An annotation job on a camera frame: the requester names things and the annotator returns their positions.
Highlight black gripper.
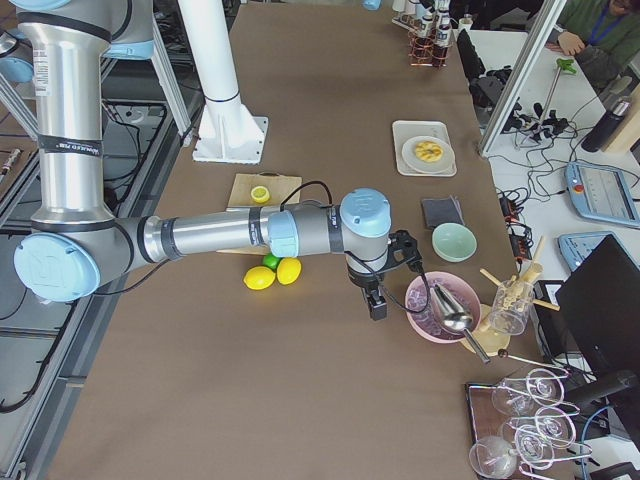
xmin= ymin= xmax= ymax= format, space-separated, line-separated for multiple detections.
xmin=346 ymin=254 xmax=387 ymax=321

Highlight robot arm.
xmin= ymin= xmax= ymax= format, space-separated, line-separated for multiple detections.
xmin=14 ymin=1 xmax=391 ymax=320

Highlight white serving tray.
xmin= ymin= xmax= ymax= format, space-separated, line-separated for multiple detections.
xmin=392 ymin=120 xmax=457 ymax=177

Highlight wine glass rack tray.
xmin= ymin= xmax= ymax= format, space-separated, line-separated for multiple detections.
xmin=465 ymin=365 xmax=592 ymax=479

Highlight pink ice bowl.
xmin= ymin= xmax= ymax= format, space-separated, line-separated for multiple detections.
xmin=404 ymin=271 xmax=481 ymax=344

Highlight steel ice scoop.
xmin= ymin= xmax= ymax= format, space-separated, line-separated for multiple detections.
xmin=432 ymin=284 xmax=490 ymax=364

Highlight yellow lemon near board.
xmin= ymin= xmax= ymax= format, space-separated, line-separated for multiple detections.
xmin=276 ymin=257 xmax=302 ymax=285

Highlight mint green bowl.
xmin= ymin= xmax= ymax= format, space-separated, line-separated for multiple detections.
xmin=432 ymin=223 xmax=477 ymax=263

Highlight green lime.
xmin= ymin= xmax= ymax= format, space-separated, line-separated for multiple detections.
xmin=262 ymin=253 xmax=282 ymax=271

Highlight yellow lemon outer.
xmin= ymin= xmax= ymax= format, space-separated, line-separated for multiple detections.
xmin=243 ymin=265 xmax=276 ymax=291

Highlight clear glass mug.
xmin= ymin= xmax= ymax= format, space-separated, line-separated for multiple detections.
xmin=489 ymin=280 xmax=533 ymax=335

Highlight white round plate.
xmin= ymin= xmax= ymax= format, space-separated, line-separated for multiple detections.
xmin=401 ymin=135 xmax=455 ymax=174

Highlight half lemon slice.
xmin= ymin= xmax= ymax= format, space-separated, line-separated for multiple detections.
xmin=250 ymin=185 xmax=271 ymax=205

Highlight bamboo cutting board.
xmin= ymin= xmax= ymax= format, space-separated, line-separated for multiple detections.
xmin=220 ymin=173 xmax=302 ymax=255

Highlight teach pendant tablet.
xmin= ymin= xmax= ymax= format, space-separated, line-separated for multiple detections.
xmin=557 ymin=230 xmax=629 ymax=272
xmin=565 ymin=161 xmax=639 ymax=228

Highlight black monitor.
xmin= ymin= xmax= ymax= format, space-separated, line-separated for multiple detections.
xmin=557 ymin=236 xmax=639 ymax=374

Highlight black thermos bottle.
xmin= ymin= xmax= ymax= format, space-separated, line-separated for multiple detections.
xmin=581 ymin=96 xmax=631 ymax=153

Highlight reacher grabber tool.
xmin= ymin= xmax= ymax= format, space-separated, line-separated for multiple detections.
xmin=538 ymin=58 xmax=577 ymax=122

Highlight person in green sweater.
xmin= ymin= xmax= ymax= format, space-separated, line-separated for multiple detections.
xmin=546 ymin=0 xmax=639 ymax=92

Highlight braided ring bread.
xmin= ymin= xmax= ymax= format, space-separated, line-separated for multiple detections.
xmin=414 ymin=141 xmax=444 ymax=163

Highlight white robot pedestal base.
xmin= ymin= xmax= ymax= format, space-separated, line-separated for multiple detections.
xmin=179 ymin=0 xmax=268 ymax=165

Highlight black plastic bracket parts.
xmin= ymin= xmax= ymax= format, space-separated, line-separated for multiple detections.
xmin=456 ymin=30 xmax=512 ymax=108

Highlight copper wire bottle rack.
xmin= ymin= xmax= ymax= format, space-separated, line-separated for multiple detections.
xmin=409 ymin=10 xmax=453 ymax=68

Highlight aluminium frame post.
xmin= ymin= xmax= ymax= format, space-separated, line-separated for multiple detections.
xmin=478 ymin=0 xmax=566 ymax=156

